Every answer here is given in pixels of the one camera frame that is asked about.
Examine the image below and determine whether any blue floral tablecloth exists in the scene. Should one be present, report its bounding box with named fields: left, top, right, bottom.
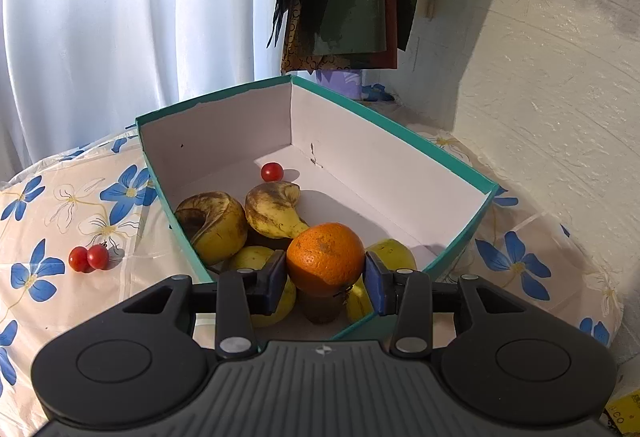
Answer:
left=0, top=117, right=626, bottom=437

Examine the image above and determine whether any brown patterned bag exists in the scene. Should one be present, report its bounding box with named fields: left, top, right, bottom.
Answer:
left=280, top=0, right=361, bottom=74

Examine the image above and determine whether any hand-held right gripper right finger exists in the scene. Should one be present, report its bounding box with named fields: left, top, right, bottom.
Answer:
left=364, top=251, right=521, bottom=361

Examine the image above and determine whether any yellow printed packet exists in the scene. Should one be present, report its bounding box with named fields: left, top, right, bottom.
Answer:
left=602, top=387, right=640, bottom=433

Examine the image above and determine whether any white curtain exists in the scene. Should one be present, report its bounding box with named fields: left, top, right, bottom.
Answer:
left=0, top=0, right=301, bottom=178

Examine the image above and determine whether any blue plastic item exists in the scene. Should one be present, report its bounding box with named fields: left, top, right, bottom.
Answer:
left=361, top=83, right=396, bottom=102

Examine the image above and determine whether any small spotted banana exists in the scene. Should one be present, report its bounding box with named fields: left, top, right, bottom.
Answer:
left=244, top=182, right=312, bottom=239

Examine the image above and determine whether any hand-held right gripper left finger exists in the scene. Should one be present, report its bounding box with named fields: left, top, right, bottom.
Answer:
left=120, top=249, right=288, bottom=361

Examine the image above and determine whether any orange tangerine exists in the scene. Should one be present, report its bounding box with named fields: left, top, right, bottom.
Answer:
left=286, top=222, right=366, bottom=297

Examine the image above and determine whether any teal cardboard box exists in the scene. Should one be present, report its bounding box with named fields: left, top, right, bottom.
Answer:
left=135, top=74, right=500, bottom=343

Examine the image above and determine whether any large spotted banana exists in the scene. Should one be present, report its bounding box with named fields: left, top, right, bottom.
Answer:
left=174, top=191, right=249, bottom=266

